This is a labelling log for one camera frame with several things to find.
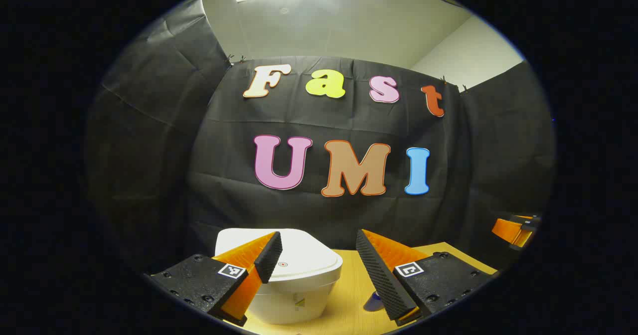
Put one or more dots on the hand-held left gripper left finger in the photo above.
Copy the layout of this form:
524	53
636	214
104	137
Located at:
269	257

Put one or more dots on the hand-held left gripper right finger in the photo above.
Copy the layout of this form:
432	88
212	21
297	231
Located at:
379	280

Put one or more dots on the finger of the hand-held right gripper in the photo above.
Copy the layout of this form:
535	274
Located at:
506	230

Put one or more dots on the blue white pop can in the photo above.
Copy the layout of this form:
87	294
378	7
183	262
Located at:
373	302

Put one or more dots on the white desktop garbage bin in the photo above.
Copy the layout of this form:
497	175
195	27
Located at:
309	275

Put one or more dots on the wooden desktop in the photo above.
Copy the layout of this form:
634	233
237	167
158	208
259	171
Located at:
349	295

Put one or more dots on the black backdrop cloth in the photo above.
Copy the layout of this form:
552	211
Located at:
349	215

